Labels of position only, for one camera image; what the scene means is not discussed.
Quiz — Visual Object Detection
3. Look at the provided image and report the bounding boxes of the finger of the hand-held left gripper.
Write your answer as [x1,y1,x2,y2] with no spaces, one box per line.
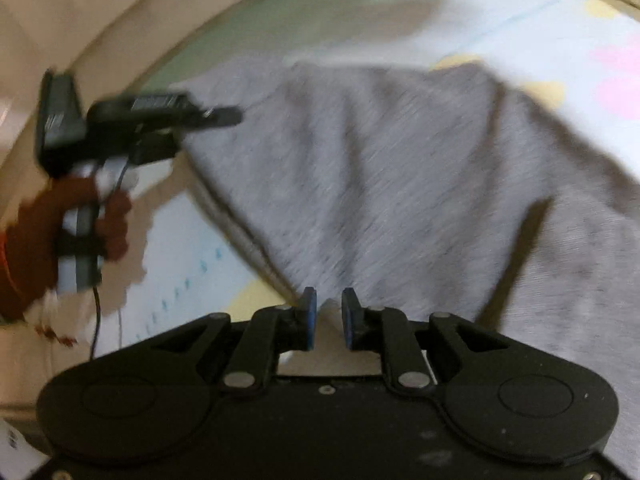
[172,92,245,130]

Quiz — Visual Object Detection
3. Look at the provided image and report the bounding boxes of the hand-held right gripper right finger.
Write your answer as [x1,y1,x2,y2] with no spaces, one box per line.
[341,287,511,394]

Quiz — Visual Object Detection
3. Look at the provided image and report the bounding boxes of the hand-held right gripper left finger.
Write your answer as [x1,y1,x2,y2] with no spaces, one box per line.
[150,286,319,395]

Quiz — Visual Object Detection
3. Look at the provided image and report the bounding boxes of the grey pants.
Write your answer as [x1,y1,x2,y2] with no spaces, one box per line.
[170,60,640,413]

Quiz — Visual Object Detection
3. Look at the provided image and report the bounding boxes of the person's left forearm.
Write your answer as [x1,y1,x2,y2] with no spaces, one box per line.
[0,230,36,326]

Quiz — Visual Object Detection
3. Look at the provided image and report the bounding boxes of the person's left hand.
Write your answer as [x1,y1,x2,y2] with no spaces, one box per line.
[12,162,133,306]

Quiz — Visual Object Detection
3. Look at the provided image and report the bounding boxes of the floral printed bed sheet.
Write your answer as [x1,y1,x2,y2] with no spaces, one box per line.
[95,0,640,361]

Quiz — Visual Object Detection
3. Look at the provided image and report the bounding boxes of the black cable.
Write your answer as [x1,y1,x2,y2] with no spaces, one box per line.
[89,285,103,361]

